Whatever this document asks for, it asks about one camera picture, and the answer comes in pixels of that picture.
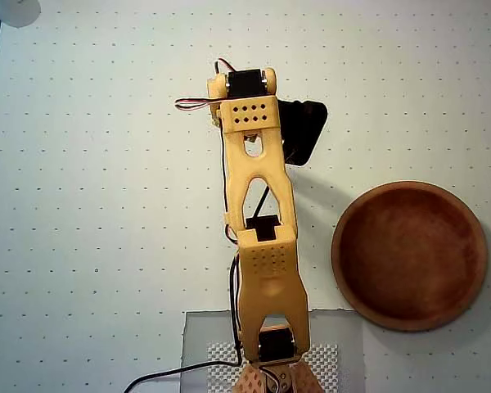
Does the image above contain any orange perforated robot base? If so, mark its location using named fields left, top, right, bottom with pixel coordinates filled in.
left=233, top=359, right=325, bottom=393

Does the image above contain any brown wooden bowl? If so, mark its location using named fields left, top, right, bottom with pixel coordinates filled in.
left=330, top=178, right=489, bottom=332

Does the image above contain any white dotted paper sheet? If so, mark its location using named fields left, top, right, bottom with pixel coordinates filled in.
left=0, top=0, right=491, bottom=393

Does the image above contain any white textured mat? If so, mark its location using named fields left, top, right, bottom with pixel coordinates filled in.
left=206, top=341, right=340, bottom=393

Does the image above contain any tricolour gripper servo wire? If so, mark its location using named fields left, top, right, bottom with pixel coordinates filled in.
left=174, top=59, right=239, bottom=112

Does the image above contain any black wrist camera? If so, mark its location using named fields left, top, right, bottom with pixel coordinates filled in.
left=277, top=97, right=329, bottom=168

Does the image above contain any black camera cable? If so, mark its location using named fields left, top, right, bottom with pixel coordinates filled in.
left=126, top=183, right=272, bottom=393

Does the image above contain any tricolour arm servo wire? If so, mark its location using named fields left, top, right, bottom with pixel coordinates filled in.
left=226, top=224, right=245, bottom=349

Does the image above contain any grey metal base plate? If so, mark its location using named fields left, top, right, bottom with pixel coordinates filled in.
left=181, top=309, right=367, bottom=393

